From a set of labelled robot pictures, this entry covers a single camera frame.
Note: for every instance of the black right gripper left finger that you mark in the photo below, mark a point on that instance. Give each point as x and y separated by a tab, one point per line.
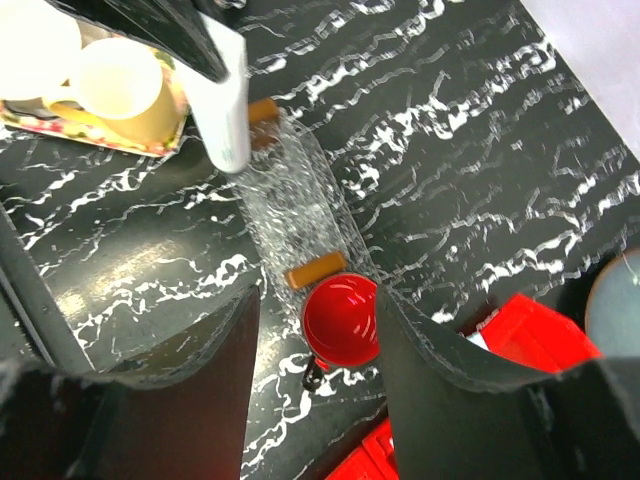
176	411

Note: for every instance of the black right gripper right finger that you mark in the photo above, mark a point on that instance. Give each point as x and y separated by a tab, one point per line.
460	412

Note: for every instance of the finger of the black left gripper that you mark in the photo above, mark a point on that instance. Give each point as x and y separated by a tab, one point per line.
174	26

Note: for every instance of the white toothpaste tube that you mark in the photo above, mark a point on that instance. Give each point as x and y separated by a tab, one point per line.
477	339
220	110

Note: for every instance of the red translucent cup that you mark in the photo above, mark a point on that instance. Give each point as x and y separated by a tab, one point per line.
339	325

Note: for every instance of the clear holder with wooden ends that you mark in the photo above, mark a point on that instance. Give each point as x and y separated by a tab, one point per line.
292	204

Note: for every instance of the floral serving tray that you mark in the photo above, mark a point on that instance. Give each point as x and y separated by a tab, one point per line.
32	115

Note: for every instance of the cream and yellow mug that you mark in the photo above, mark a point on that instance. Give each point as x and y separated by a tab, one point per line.
118	85

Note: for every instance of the red plastic compartment bin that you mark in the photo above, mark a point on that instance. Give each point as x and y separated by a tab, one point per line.
522	331

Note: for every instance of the white scalloped bowl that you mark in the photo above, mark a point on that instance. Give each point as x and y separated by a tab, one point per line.
38	47

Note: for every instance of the grey round plate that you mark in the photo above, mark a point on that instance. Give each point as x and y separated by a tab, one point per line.
612	310

